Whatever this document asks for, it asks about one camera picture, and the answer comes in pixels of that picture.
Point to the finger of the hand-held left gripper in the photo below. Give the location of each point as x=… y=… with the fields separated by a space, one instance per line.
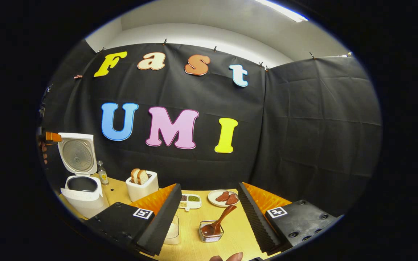
x=52 y=137

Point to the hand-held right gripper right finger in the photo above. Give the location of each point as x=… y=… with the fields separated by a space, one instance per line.
x=258 y=224

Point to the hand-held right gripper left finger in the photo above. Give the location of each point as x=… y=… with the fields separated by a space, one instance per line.
x=162 y=224

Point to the clear box of white rice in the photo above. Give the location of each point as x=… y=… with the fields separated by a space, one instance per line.
x=173 y=232

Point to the brown wooden spoon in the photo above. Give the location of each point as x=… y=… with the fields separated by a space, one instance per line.
x=227 y=214

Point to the white rice cooker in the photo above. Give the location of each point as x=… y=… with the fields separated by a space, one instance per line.
x=82 y=203

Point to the red meat slice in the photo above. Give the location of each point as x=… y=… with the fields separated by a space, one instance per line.
x=232 y=199
x=222 y=197

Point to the white divided bean dish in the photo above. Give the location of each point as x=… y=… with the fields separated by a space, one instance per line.
x=194 y=205

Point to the white toaster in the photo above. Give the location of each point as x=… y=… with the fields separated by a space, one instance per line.
x=142 y=190

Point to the bread slice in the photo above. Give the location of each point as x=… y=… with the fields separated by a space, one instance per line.
x=135 y=175
x=143 y=177

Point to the white round plate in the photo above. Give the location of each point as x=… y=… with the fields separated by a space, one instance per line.
x=213 y=197

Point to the small glass bottle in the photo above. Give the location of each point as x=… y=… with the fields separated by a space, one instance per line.
x=102 y=175

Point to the black backdrop cloth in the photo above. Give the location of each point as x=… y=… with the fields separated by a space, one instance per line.
x=194 y=94

